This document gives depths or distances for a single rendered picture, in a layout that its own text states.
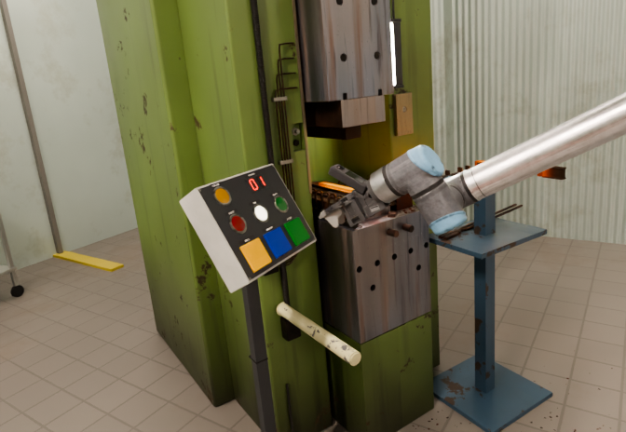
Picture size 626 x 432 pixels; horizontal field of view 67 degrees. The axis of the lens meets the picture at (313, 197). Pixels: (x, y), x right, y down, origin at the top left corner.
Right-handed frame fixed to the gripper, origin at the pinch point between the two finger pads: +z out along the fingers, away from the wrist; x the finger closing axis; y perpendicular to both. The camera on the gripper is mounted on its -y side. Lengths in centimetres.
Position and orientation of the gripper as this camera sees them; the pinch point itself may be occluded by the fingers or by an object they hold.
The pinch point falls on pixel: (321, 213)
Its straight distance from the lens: 136.3
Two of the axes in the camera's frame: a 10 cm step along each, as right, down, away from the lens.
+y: 5.0, 8.6, -0.5
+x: 5.2, -2.5, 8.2
